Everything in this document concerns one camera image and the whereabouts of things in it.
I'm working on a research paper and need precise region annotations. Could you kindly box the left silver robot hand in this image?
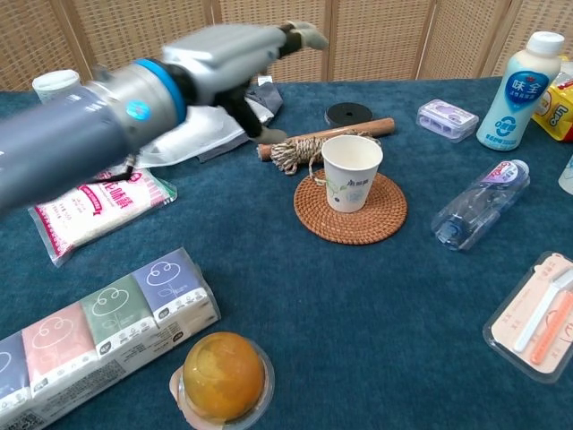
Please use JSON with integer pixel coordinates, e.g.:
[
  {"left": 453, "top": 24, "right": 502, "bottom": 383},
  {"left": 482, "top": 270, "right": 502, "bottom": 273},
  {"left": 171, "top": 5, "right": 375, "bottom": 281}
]
[{"left": 161, "top": 20, "right": 330, "bottom": 141}]

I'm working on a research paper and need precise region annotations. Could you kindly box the white paper cup green print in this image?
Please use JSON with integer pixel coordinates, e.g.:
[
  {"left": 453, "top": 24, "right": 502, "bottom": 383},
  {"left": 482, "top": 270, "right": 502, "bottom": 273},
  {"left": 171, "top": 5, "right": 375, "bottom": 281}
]
[{"left": 321, "top": 134, "right": 385, "bottom": 214}]

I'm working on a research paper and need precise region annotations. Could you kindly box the woven bamboo folding screen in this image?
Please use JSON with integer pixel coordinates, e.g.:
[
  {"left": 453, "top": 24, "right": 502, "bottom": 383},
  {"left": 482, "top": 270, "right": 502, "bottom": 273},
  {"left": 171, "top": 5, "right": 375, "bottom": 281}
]
[{"left": 0, "top": 0, "right": 573, "bottom": 92}]

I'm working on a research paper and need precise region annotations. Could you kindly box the round woven rattan coaster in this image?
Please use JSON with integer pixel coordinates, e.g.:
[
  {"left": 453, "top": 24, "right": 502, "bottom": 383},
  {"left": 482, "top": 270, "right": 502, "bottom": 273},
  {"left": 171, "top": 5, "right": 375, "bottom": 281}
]
[{"left": 293, "top": 171, "right": 409, "bottom": 246}]

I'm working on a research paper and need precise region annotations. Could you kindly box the orange jelly pudding cup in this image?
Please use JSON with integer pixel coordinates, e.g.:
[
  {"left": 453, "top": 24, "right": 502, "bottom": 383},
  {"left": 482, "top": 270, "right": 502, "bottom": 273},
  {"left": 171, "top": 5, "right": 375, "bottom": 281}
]
[{"left": 168, "top": 331, "right": 276, "bottom": 430}]

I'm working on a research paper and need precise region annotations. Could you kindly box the grey folded cloth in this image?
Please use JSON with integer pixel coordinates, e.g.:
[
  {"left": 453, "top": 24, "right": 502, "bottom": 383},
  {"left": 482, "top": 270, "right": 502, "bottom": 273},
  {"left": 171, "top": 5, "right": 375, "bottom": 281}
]
[{"left": 196, "top": 74, "right": 285, "bottom": 165}]

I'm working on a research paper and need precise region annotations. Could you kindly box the translucent white zip bag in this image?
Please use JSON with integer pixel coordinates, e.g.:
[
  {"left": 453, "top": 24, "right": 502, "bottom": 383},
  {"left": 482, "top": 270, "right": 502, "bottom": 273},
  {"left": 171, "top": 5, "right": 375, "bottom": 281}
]
[{"left": 140, "top": 104, "right": 252, "bottom": 168}]

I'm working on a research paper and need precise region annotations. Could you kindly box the black round tape roll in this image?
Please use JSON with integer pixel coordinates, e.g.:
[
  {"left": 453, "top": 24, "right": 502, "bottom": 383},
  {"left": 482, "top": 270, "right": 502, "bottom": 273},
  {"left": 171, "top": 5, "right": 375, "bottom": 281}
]
[{"left": 324, "top": 101, "right": 374, "bottom": 127}]

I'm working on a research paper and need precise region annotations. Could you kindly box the brown wooden stick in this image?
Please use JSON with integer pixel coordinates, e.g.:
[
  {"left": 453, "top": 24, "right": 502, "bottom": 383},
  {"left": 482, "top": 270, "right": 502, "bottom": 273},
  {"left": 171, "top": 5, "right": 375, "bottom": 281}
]
[{"left": 256, "top": 116, "right": 398, "bottom": 165}]

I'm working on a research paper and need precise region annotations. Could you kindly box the white jar green label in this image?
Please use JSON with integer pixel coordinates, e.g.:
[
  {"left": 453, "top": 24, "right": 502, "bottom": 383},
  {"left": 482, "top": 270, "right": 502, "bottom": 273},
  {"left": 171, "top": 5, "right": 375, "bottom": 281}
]
[{"left": 31, "top": 69, "right": 82, "bottom": 106}]

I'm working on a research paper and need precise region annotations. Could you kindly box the pink white rice bag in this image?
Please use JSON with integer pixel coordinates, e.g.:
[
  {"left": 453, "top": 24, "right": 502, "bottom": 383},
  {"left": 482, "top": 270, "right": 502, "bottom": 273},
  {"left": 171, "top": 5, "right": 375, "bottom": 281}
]
[{"left": 28, "top": 161, "right": 178, "bottom": 268}]

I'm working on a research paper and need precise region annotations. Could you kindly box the small purple clear box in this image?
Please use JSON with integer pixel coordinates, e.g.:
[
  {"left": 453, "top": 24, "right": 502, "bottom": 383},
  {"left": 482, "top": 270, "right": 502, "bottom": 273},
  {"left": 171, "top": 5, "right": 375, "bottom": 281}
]
[{"left": 416, "top": 99, "right": 481, "bottom": 144}]

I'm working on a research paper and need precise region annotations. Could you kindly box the clear plastic water bottle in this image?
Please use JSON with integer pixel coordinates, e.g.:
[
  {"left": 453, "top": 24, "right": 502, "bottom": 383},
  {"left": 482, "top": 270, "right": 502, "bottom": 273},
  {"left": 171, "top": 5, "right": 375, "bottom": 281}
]
[{"left": 430, "top": 159, "right": 531, "bottom": 253}]

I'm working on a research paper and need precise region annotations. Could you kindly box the white blue yogurt bottle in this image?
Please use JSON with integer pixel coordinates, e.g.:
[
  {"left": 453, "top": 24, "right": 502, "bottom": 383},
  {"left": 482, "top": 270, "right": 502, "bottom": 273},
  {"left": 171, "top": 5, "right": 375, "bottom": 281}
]
[{"left": 475, "top": 30, "right": 567, "bottom": 151}]

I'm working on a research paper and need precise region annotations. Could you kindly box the yellow red snack bag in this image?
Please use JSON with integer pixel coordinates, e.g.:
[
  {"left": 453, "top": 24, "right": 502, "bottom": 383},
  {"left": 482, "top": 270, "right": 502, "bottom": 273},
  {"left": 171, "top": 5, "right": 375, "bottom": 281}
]
[{"left": 531, "top": 59, "right": 573, "bottom": 144}]

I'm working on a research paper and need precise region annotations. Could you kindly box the pink razor blister pack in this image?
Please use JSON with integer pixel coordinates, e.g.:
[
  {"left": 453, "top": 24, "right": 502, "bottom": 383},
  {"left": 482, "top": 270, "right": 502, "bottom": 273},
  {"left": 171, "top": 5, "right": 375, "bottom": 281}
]
[{"left": 482, "top": 251, "right": 573, "bottom": 384}]

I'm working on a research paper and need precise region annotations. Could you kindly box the beige twisted rope bundle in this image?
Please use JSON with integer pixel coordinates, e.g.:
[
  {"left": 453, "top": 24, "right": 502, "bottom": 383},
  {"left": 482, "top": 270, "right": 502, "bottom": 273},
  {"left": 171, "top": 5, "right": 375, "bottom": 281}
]
[{"left": 269, "top": 133, "right": 382, "bottom": 176}]

